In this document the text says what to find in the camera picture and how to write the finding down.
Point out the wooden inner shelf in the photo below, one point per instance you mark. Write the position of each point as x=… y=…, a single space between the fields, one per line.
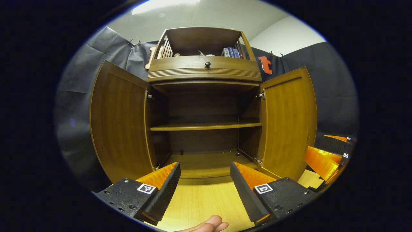
x=206 y=126

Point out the ceiling light panel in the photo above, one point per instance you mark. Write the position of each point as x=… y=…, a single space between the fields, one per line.
x=164 y=5

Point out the wooden shoe cabinet door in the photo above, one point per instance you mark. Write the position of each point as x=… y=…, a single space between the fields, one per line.
x=286 y=122
x=119 y=122

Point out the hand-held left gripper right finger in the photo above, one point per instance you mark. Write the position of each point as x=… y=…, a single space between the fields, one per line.
x=244 y=195

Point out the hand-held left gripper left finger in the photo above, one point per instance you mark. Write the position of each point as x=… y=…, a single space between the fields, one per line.
x=164 y=195

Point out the wooden drawer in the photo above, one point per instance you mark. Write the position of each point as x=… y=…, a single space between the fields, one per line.
x=173 y=66

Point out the pale green ornament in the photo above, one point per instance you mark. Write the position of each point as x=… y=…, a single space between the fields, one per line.
x=209 y=54

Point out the black backdrop cloth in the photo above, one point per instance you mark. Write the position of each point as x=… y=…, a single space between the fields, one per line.
x=331 y=90

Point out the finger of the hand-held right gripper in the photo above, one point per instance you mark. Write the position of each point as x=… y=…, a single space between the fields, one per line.
x=322 y=162
x=334 y=145

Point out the grey-blue book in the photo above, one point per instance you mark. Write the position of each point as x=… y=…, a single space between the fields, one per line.
x=236 y=53

